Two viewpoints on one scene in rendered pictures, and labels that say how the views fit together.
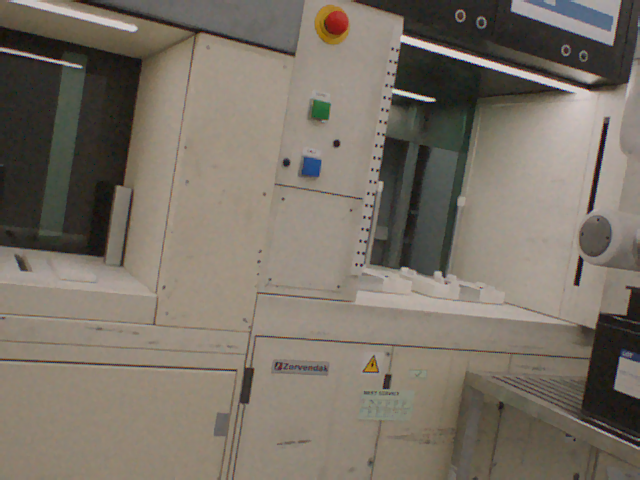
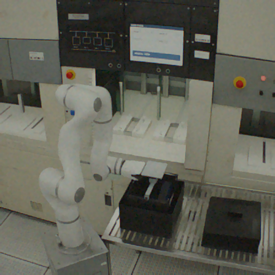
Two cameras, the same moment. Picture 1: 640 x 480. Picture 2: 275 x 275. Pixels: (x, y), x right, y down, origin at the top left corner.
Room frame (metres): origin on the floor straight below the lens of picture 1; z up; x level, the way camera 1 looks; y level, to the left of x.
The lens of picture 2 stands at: (0.08, -1.62, 2.15)
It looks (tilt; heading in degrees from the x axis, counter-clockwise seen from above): 31 degrees down; 43
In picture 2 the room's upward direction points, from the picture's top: straight up
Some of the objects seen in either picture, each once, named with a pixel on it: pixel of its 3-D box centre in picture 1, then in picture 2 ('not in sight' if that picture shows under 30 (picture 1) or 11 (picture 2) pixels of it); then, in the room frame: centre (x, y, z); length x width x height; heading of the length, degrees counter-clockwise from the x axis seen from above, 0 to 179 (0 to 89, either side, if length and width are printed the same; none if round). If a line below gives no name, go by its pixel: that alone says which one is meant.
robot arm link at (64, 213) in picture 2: not in sight; (58, 193); (0.76, -0.48, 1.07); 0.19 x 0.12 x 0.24; 100
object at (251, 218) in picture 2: not in sight; (233, 221); (1.38, -1.07, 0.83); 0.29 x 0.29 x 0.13; 29
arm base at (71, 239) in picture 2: not in sight; (69, 228); (0.77, -0.51, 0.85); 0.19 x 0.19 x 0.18
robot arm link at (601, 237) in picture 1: (628, 242); (104, 164); (1.08, -0.45, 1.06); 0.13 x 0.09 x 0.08; 116
